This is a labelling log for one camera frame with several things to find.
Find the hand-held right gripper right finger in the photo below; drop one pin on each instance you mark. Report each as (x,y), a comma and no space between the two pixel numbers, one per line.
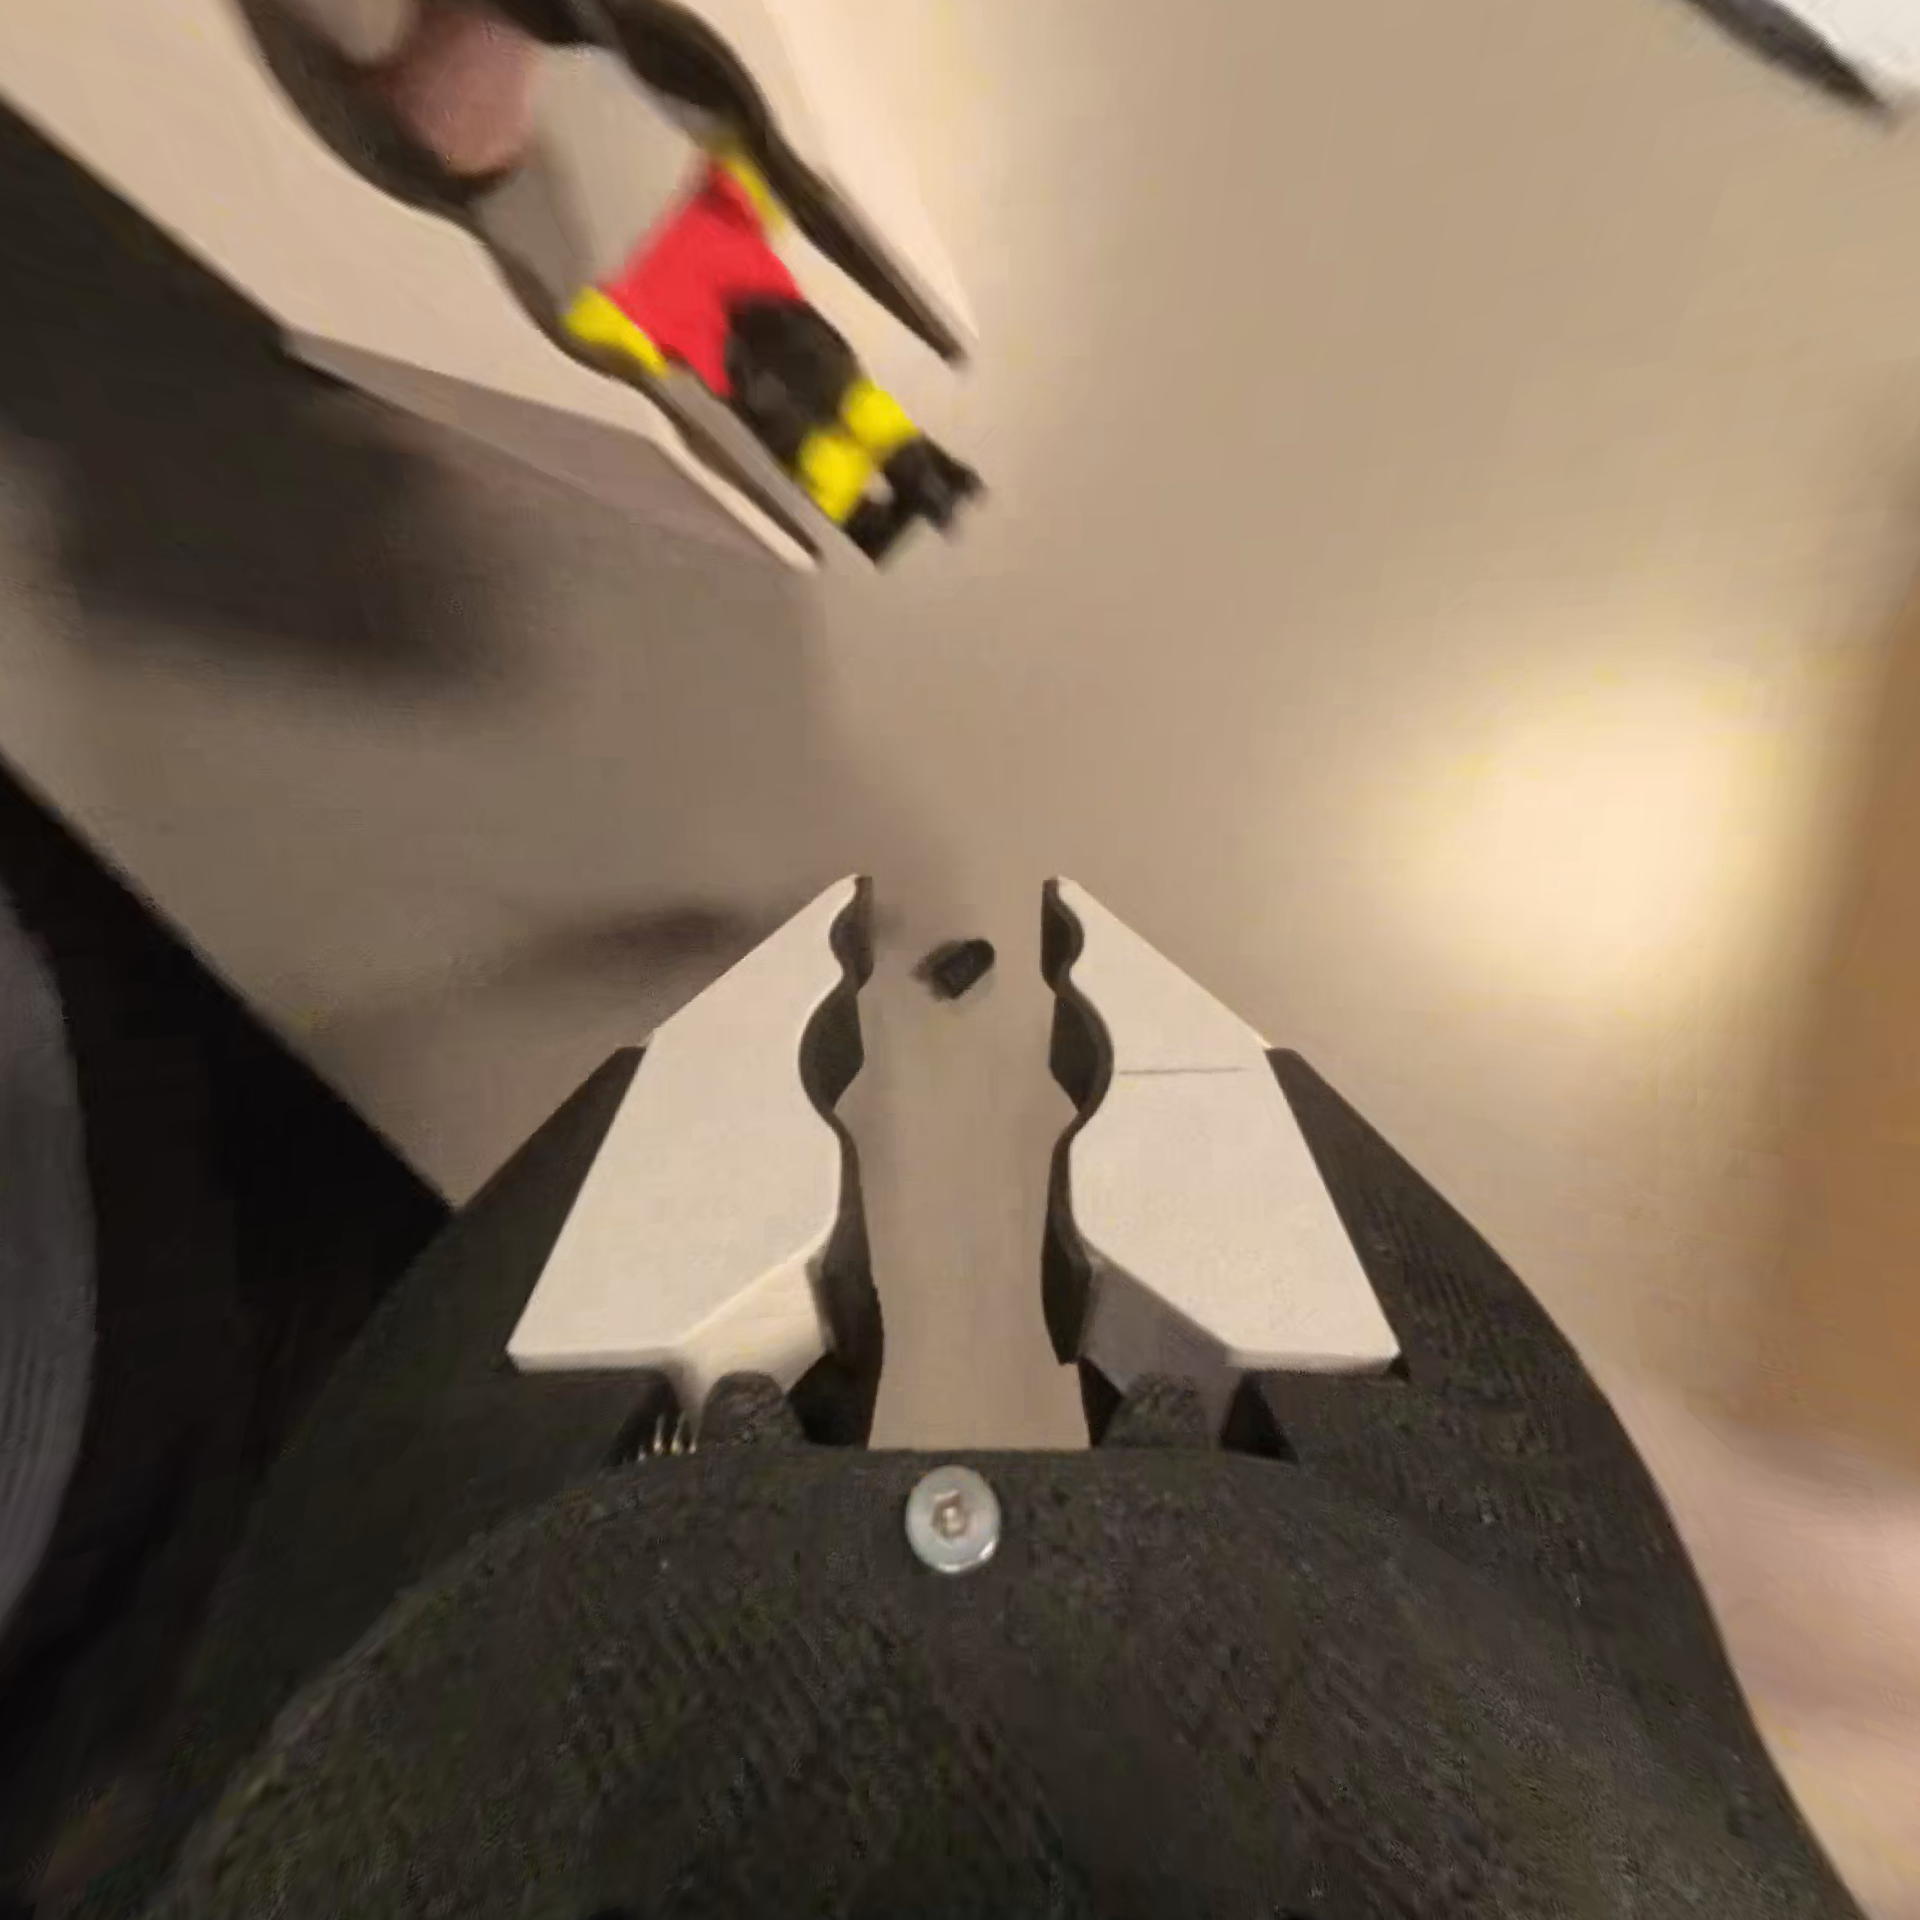
(1229,1200)

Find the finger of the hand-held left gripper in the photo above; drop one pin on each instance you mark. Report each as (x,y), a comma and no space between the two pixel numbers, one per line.
(839,241)
(180,119)

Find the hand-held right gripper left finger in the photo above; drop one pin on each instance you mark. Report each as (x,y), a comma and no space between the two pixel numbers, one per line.
(691,1200)

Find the black red yellow lego assembly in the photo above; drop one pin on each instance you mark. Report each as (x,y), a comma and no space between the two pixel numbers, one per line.
(698,278)

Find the small black lego piece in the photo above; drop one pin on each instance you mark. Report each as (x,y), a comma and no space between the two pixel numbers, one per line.
(960,967)

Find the person's left hand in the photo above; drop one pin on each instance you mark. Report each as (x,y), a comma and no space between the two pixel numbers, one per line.
(464,90)

